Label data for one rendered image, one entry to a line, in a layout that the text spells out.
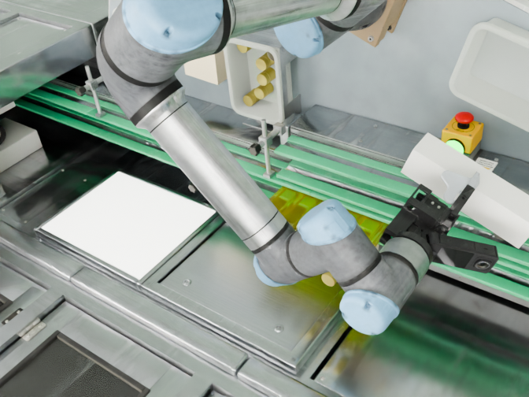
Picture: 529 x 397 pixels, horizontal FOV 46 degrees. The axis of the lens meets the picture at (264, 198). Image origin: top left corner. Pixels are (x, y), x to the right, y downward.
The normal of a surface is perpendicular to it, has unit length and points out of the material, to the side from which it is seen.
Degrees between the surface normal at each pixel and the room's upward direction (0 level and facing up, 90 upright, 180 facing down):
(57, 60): 90
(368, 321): 0
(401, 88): 0
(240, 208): 45
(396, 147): 90
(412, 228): 90
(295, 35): 8
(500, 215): 0
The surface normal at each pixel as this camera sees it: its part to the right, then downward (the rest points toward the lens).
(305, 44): -0.67, 0.56
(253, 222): -0.01, 0.21
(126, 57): -0.46, 0.69
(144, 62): -0.18, 0.88
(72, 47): 0.81, 0.31
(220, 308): -0.09, -0.78
